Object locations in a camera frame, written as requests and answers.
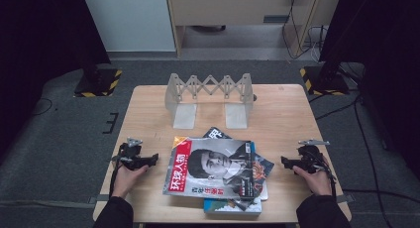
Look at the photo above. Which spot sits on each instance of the blue paperback book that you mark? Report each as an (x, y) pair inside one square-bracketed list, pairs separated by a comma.
[(221, 206)]

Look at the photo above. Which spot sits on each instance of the portrait cover magazine red label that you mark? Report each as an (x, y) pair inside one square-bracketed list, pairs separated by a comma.
[(211, 168)]

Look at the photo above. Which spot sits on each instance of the grey tape strip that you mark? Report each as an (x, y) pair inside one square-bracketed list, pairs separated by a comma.
[(346, 198), (94, 199)]

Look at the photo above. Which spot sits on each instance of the person's right hand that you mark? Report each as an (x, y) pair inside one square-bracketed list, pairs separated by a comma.
[(315, 183)]

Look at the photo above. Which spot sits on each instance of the black stand with striped base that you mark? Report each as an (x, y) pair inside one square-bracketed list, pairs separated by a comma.
[(325, 79), (97, 82)]

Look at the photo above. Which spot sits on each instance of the person's left hand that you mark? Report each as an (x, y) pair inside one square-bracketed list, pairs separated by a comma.
[(127, 181)]

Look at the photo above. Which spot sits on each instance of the white panel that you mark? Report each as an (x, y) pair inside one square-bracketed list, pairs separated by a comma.
[(132, 20)]

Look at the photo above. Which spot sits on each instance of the grey expandable metal book rack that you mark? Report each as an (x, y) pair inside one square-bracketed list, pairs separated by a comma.
[(208, 89)]

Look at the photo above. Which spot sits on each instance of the dark curtain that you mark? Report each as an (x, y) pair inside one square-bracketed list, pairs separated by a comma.
[(389, 56), (39, 56)]

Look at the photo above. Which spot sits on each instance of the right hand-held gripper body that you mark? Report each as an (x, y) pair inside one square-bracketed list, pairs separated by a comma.
[(310, 157)]

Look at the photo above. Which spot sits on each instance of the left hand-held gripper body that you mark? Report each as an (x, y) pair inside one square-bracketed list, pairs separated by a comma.
[(130, 153)]

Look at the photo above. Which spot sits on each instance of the light wooden cabinet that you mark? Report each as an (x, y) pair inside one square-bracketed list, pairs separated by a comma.
[(237, 8)]

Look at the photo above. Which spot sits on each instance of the dark illustrated magazine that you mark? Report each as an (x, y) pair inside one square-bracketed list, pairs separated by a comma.
[(262, 167)]

